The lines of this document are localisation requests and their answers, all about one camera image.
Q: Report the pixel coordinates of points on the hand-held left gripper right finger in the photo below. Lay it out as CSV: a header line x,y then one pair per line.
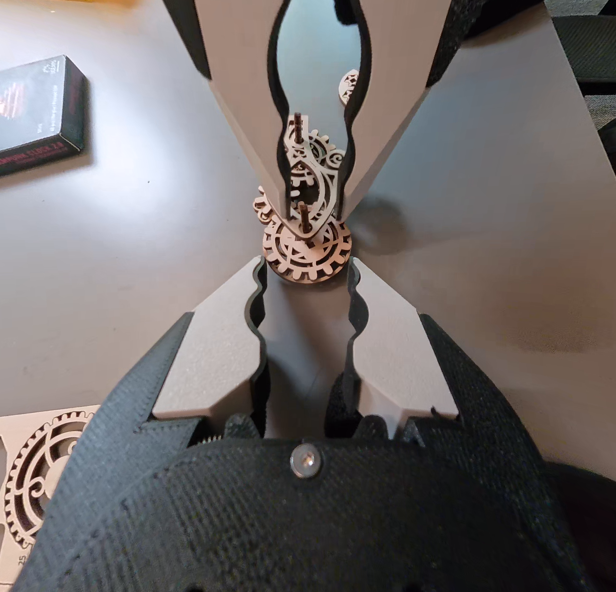
x,y
404,361

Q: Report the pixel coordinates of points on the grey desk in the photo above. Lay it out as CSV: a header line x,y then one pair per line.
x,y
120,264

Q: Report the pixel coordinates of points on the wooden puzzle sheet with gears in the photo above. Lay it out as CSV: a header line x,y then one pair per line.
x,y
29,457

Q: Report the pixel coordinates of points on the wooden gear assembly with pegs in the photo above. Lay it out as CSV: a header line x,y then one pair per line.
x,y
308,259

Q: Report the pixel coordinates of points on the black puzzle box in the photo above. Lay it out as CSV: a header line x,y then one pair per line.
x,y
43,110

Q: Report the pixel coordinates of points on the black fabric bag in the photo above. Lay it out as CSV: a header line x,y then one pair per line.
x,y
587,52

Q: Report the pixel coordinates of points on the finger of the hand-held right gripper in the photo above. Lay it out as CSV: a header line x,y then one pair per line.
x,y
236,48
399,62

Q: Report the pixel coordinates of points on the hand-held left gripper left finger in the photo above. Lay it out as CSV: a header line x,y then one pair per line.
x,y
211,361

